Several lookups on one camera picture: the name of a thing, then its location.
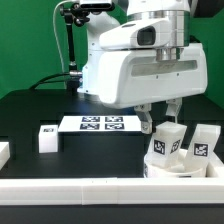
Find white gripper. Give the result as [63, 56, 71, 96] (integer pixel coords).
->
[98, 43, 207, 134]

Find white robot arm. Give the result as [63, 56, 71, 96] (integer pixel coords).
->
[79, 0, 207, 134]

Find white marker sheet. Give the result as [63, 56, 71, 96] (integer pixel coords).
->
[58, 115, 141, 132]

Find white U-shaped wall fence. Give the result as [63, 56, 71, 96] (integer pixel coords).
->
[0, 141, 224, 206]

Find black cables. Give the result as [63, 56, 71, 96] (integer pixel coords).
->
[29, 72, 83, 90]

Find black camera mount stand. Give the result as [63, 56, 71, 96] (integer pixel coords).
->
[58, 0, 119, 94]

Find white cable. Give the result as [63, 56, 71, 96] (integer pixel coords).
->
[52, 0, 75, 73]

